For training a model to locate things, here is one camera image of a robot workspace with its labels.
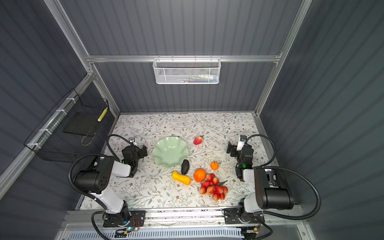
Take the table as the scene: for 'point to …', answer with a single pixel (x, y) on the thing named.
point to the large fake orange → (199, 175)
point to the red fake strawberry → (198, 140)
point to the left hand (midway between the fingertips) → (135, 147)
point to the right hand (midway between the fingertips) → (239, 143)
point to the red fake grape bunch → (213, 186)
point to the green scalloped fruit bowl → (169, 151)
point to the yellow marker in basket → (102, 115)
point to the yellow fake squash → (181, 178)
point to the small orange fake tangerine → (214, 165)
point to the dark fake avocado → (185, 166)
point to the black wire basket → (66, 133)
